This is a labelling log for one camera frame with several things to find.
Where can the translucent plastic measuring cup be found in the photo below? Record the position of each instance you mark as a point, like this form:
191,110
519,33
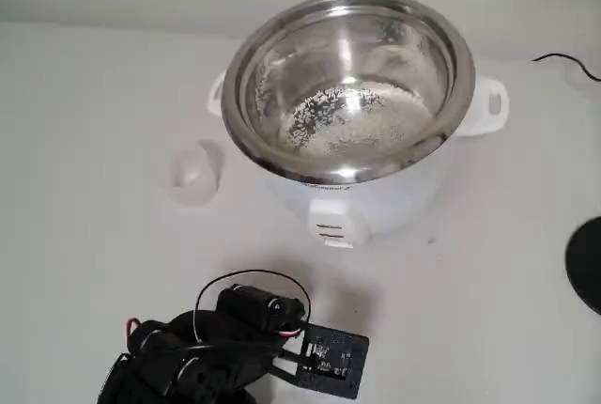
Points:
192,183

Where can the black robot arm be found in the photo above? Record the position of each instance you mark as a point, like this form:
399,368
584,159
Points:
188,366

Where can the black round object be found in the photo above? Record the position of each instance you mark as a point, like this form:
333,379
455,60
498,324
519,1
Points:
587,268

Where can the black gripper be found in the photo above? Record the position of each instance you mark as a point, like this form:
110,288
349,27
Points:
257,306

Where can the stainless steel inner pot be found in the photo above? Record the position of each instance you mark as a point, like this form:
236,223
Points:
338,61

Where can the white electric rice cooker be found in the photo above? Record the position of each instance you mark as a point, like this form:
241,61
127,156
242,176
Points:
399,206

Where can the white uncooked rice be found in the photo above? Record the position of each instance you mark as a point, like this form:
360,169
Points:
375,127

